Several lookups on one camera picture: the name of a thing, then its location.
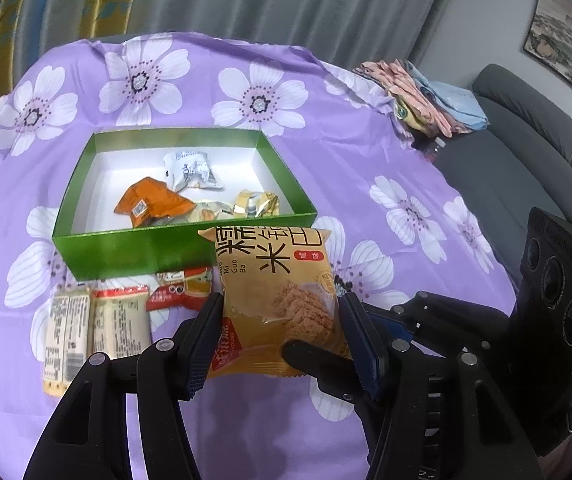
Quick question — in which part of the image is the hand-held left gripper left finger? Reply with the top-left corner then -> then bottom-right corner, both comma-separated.
23,291 -> 225,480

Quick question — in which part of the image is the orange snack packet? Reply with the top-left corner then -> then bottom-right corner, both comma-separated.
114,176 -> 198,229

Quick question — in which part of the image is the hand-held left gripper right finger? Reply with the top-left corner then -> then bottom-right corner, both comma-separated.
342,292 -> 539,480

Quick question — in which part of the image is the green cardboard box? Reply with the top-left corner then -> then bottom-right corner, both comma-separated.
52,129 -> 318,282

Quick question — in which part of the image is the pile of folded cloths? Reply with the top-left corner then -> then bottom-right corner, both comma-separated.
352,59 -> 488,139

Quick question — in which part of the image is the small red snack packet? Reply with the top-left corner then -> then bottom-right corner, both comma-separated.
145,266 -> 215,312

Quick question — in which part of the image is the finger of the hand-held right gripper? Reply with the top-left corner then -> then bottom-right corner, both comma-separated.
281,338 -> 363,407
366,290 -> 517,362

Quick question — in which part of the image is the grey curtain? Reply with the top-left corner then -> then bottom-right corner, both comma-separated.
0,0 -> 457,67

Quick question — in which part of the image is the white and blue snack packet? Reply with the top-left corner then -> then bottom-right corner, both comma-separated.
161,149 -> 225,194

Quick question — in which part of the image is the purple floral tablecloth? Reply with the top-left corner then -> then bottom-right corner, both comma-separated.
0,32 -> 522,480

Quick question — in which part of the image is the yellow rice cracker packet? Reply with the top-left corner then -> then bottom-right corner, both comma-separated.
197,226 -> 353,379

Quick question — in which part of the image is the grey sofa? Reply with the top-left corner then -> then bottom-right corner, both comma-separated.
435,64 -> 572,262

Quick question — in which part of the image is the red-edged beige snack packet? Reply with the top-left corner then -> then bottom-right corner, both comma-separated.
87,284 -> 153,362

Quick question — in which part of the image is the beige cracker packet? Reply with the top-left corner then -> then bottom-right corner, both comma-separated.
42,291 -> 93,399

